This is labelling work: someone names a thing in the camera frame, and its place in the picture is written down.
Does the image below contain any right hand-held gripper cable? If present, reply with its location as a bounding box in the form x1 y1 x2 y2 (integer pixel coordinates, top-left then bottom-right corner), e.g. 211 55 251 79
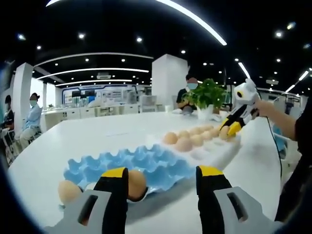
265 116 285 186

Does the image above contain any blue framed display wall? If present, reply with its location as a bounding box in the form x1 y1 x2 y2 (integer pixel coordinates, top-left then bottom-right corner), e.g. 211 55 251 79
60 84 141 107

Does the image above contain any curved white ceiling light strip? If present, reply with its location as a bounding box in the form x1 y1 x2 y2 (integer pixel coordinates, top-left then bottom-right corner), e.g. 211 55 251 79
45 0 228 46

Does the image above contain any green potted plant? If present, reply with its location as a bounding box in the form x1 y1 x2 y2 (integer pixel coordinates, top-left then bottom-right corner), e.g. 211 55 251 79
184 78 229 120

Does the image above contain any white foam egg holder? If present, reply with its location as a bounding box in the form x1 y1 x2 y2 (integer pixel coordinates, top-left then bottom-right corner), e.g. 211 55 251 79
162 124 243 169

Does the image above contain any blue egg tray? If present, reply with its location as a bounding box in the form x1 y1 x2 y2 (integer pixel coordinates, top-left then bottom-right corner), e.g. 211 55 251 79
63 144 195 195

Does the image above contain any white mesh office chair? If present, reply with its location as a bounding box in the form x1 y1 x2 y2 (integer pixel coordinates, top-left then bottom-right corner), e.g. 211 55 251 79
140 95 158 113

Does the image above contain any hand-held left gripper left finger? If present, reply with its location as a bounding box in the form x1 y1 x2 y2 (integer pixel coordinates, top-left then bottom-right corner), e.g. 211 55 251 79
43 167 129 234

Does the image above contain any group of brown eggs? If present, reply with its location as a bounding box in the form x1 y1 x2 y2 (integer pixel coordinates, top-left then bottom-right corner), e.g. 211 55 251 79
162 124 221 152

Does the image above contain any row of white cabinets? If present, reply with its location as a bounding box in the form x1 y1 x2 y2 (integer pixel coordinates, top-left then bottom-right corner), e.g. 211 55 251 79
41 103 142 130

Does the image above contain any white table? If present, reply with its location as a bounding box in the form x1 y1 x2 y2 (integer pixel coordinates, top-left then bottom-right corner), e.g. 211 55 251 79
7 111 286 234

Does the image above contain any person's right hand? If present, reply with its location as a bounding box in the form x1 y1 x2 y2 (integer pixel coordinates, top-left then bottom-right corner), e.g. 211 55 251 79
253 99 273 118

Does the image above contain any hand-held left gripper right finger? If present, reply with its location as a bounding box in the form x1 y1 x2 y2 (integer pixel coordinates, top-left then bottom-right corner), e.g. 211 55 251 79
195 165 283 234

